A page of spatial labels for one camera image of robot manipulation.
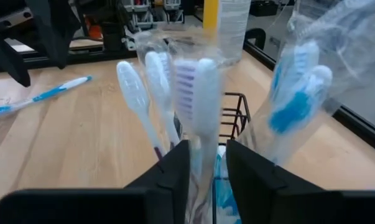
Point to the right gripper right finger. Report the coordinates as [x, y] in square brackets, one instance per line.
[268, 193]

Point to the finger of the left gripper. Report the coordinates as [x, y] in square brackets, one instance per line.
[56, 31]
[7, 53]

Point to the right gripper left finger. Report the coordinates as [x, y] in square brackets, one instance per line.
[162, 193]

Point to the blue mouthwash bottle white cap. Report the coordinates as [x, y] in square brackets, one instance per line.
[226, 199]

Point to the blue white toothbrush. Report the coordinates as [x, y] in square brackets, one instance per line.
[293, 115]
[302, 59]
[47, 93]

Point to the grey storage shelf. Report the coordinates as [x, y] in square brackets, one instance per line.
[143, 12]

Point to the yellow white wipes canister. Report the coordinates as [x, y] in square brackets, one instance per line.
[234, 25]

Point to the black case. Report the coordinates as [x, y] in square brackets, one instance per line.
[263, 7]

